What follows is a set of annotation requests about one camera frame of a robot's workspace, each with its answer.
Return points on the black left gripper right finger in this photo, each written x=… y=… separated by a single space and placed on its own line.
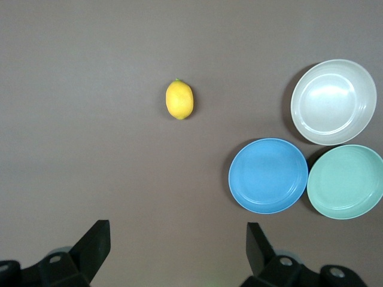
x=257 y=248

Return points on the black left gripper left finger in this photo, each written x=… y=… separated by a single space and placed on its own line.
x=95 y=245

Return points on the yellow lemon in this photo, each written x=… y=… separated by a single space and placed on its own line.
x=179 y=98

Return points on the blue round plate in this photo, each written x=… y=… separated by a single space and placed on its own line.
x=267 y=175

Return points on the mint green round plate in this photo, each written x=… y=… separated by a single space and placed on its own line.
x=344 y=182

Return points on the beige round plate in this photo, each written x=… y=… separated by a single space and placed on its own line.
x=333 y=101

